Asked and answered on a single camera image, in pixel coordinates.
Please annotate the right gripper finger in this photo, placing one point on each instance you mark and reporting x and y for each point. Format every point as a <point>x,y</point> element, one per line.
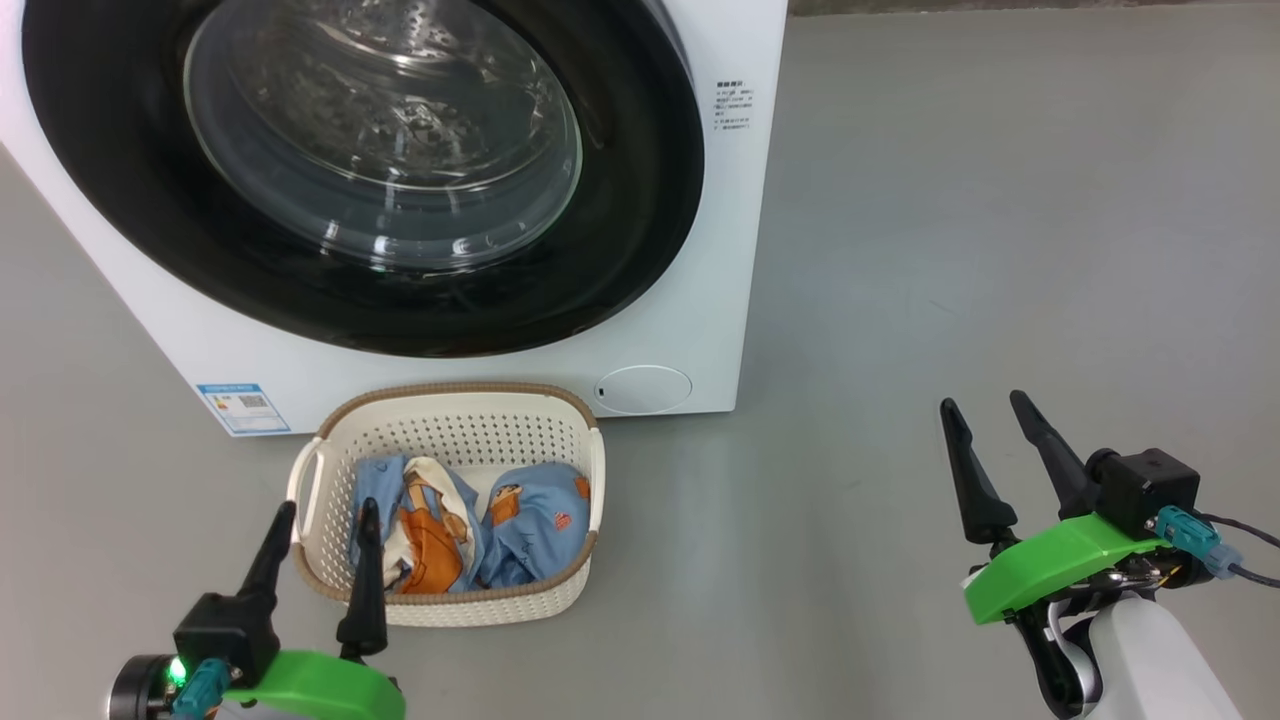
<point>980,500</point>
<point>1062,470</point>

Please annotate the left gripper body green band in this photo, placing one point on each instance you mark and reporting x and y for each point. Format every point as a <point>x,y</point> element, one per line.
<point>320,688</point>

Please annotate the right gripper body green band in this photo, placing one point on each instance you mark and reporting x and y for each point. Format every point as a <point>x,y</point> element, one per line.
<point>1060,560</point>

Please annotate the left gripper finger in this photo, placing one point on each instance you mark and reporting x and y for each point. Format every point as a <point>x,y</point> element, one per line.
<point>365,600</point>
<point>270,555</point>

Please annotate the blue cream orange garment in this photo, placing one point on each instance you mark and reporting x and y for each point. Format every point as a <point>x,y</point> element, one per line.
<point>430,545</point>

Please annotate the blue cartoon print garment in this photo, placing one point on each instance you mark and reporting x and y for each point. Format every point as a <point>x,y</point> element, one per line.
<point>540,520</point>

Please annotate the black glass washing machine door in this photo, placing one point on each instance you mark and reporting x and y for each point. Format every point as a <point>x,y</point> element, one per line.
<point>150,220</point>

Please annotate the cream perforated laundry basket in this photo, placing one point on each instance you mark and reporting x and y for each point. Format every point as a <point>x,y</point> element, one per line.
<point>450,430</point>

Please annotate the white washing machine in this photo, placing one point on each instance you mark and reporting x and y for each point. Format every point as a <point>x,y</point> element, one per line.
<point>700,300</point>

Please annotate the blue energy label sticker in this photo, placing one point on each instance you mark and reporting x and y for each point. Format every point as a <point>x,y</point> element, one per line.
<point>243,408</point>

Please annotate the round white filter cover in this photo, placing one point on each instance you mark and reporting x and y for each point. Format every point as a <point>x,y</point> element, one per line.
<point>643,390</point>

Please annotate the small printed text label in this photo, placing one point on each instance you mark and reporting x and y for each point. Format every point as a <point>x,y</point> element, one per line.
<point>733,105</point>

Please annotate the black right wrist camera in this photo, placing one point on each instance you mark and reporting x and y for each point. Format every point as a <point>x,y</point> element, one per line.
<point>1150,485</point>

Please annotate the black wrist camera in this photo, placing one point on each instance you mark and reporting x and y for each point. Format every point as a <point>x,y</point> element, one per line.
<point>225,635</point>
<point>1150,485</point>

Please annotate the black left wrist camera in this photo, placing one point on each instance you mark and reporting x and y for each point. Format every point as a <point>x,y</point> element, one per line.
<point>225,635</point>

